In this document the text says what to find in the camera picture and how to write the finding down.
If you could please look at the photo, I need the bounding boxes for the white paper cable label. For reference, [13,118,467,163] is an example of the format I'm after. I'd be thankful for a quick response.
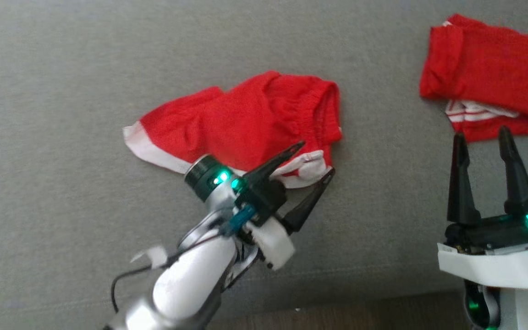
[130,246,169,270]

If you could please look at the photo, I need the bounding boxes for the large grey sofa seat cushion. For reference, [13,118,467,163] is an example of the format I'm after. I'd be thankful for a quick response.
[0,0,528,321]

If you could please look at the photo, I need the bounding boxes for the red white basketball jersey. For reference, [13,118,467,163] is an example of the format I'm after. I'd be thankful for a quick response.
[419,14,528,143]

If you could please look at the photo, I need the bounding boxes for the left arm black cable teal plug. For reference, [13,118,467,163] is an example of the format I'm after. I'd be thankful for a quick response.
[110,205,256,313]

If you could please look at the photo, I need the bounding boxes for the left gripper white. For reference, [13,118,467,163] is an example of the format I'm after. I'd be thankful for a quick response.
[245,141,336,271]

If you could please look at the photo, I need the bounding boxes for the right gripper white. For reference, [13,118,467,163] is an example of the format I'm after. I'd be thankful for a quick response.
[437,125,528,290]

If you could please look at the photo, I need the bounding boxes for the red shorts white trim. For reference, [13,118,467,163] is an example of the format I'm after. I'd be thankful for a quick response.
[122,70,343,190]

